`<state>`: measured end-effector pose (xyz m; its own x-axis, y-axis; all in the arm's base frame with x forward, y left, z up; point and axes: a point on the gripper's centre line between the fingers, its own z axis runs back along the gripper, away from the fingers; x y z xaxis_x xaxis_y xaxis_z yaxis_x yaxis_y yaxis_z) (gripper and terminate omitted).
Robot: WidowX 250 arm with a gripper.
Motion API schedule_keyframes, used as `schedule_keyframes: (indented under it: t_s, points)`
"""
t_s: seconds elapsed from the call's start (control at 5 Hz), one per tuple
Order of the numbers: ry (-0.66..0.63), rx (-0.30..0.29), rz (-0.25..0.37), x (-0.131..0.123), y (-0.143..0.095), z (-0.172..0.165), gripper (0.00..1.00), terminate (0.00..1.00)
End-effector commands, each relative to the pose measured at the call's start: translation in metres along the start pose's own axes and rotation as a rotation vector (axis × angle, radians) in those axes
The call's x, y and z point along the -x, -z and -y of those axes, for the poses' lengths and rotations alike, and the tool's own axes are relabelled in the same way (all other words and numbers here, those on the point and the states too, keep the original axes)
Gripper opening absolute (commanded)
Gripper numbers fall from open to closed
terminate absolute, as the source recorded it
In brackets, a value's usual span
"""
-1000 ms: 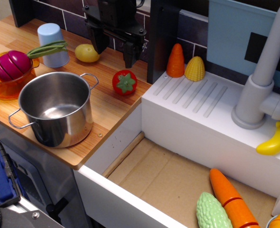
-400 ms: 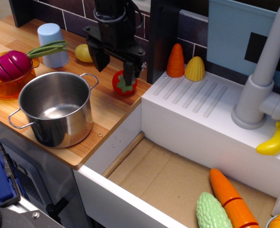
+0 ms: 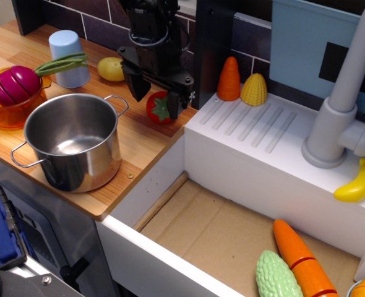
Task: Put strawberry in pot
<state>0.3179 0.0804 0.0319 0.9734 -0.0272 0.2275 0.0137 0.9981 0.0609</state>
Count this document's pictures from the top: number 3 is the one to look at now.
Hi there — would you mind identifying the yellow toy potato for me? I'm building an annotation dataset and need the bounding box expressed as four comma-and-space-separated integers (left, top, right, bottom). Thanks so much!
97, 57, 124, 82

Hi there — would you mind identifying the orange transparent bowl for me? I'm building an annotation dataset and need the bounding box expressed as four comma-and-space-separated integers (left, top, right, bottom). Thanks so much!
0, 68, 52, 129

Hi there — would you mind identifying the yellow toy banana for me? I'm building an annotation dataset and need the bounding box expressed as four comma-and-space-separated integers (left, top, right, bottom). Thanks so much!
333, 158, 365, 203

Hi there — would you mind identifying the large orange toy carrot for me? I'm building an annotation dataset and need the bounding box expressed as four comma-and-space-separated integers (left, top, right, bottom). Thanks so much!
273, 219, 338, 296

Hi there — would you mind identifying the light blue plastic cup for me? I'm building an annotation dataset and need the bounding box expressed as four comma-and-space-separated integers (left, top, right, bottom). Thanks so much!
48, 30, 90, 88

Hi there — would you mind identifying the red toy strawberry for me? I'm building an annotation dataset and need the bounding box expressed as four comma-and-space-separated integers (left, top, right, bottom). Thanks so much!
146, 91, 173, 124

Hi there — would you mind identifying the stainless steel pot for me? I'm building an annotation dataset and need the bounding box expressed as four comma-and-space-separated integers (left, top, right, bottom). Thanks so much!
24, 93, 122, 192

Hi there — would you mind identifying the black vertical post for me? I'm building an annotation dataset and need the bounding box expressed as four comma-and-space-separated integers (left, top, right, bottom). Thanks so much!
191, 1, 239, 110

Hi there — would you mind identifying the green toy bitter gourd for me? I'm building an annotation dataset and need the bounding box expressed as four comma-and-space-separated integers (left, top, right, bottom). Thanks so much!
255, 250, 303, 297

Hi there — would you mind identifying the orange toy carrot tip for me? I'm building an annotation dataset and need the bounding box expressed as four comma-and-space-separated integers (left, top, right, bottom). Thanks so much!
217, 56, 241, 101

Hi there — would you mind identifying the grey toy faucet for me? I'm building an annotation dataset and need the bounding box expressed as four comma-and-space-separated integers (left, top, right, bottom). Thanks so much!
302, 10, 365, 168

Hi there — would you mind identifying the cardboard sheet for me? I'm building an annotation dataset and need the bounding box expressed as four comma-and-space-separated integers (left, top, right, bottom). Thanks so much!
139, 179, 361, 297

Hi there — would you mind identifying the yellow toy corn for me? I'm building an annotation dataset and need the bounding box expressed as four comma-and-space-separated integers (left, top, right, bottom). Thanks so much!
241, 73, 268, 106

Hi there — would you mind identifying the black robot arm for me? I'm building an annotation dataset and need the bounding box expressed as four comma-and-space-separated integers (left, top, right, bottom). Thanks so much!
118, 1, 195, 119

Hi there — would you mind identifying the purple toy radish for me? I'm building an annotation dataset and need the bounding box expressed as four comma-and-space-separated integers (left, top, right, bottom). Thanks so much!
0, 52, 90, 108

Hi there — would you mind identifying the blue clamp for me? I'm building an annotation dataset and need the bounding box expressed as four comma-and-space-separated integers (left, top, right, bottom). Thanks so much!
0, 186, 27, 270

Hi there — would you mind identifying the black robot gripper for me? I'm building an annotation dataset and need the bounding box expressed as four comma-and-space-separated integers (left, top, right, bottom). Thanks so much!
118, 26, 195, 119

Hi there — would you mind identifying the white toy sink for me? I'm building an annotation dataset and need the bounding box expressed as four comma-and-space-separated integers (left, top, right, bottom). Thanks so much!
97, 95, 365, 296

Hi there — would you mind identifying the light blue panel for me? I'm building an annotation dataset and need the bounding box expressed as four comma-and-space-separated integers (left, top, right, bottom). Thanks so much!
269, 1, 360, 110

